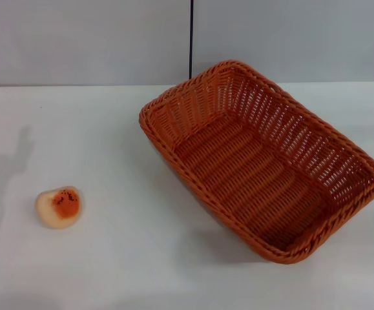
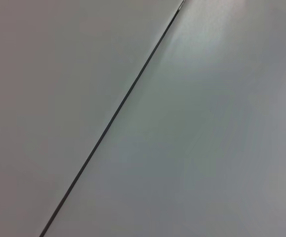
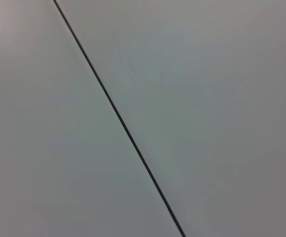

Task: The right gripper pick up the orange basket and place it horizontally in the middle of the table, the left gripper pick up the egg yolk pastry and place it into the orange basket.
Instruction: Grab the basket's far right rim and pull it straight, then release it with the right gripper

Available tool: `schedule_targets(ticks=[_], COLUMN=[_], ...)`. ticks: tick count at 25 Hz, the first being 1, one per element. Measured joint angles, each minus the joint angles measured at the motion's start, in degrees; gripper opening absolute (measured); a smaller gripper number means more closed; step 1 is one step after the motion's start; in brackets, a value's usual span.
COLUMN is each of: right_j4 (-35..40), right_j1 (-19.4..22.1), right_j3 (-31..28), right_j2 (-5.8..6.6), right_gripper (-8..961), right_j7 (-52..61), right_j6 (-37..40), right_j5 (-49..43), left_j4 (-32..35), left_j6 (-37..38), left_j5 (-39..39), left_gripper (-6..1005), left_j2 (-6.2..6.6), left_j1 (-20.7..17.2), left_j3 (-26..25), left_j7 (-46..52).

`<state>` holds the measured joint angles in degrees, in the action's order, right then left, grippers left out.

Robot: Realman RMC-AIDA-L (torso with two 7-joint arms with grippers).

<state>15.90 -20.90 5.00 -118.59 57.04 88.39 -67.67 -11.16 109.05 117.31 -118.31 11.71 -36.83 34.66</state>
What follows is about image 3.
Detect thin black cable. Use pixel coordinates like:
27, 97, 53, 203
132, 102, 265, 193
52, 0, 187, 237

